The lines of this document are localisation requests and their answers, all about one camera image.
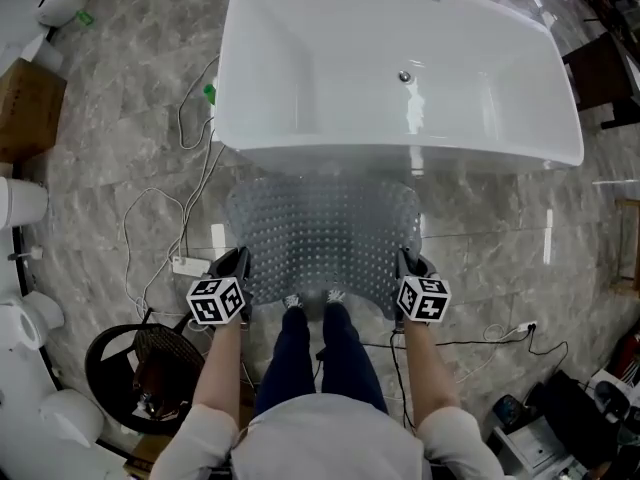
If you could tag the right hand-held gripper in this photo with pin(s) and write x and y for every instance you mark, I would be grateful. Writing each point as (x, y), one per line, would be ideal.
(425, 300)

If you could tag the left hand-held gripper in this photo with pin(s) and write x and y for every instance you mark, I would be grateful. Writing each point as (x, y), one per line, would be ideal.
(215, 300)

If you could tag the clear perforated bath mat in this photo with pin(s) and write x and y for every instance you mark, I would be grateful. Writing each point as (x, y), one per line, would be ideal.
(325, 228)

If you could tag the person's left forearm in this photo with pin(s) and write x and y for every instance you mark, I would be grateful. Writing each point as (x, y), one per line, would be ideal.
(220, 368)

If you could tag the person's right forearm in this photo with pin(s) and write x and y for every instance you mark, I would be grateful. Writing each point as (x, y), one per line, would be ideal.
(430, 373)

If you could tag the white power strip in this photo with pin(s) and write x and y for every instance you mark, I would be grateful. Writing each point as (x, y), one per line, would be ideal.
(190, 266)

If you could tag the person's left shoe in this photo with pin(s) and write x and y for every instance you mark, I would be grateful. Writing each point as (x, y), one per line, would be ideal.
(293, 302)

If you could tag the person's shoe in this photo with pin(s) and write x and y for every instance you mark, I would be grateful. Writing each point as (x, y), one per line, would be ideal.
(293, 302)
(336, 298)

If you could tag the person's right shoe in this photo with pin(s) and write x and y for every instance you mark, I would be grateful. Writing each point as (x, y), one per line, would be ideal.
(336, 298)

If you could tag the person's left leg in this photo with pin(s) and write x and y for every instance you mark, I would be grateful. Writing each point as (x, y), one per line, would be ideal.
(285, 363)

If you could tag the person's leg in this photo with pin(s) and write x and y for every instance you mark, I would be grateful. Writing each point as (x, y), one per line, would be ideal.
(350, 363)
(285, 363)

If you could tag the brown woven bag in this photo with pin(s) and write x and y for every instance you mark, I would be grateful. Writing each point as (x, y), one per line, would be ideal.
(165, 353)

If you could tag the person's right leg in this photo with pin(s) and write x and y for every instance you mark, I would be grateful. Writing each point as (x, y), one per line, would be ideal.
(350, 363)

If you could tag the black power adapter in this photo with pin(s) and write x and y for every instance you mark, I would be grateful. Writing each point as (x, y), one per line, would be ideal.
(320, 358)

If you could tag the white socket plug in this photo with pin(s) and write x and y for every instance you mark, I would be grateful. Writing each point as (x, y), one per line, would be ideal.
(527, 326)

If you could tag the black round chair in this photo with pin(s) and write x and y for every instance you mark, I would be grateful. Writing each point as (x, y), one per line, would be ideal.
(107, 363)

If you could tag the black handheld device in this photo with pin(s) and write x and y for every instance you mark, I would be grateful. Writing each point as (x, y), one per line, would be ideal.
(507, 408)

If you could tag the green plastic bottle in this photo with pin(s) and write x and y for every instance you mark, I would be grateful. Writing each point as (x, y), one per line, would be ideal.
(210, 93)

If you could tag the metal bathtub drain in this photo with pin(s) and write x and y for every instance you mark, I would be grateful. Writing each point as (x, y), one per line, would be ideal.
(404, 76)

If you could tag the person's white shirt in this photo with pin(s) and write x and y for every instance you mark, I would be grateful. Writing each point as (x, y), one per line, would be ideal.
(325, 443)

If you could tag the dark garment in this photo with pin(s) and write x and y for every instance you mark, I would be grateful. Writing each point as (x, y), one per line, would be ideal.
(570, 403)

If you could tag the flat brown cardboard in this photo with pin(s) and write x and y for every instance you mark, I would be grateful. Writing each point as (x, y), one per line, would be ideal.
(147, 455)

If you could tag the white bathtub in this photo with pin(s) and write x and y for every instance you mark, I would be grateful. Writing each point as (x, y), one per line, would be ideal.
(350, 68)

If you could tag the wooden stool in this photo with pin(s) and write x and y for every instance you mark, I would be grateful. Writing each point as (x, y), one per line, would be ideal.
(622, 248)

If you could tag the white box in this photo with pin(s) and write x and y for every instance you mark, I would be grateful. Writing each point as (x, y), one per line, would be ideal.
(535, 448)

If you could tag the tall white cylindrical bin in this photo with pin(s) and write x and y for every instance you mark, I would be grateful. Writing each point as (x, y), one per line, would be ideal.
(25, 203)

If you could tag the white toilet closed lid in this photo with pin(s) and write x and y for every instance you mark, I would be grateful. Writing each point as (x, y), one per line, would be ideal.
(70, 418)

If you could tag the brown cardboard box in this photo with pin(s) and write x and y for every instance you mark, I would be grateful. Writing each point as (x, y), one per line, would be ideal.
(27, 113)

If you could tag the dark wooden cabinet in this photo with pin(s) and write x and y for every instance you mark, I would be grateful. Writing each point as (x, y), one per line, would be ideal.
(597, 75)

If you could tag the small white bin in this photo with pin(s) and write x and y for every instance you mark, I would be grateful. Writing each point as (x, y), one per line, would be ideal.
(47, 55)

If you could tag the small green glass bottle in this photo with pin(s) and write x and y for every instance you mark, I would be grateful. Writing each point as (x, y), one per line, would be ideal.
(85, 19)

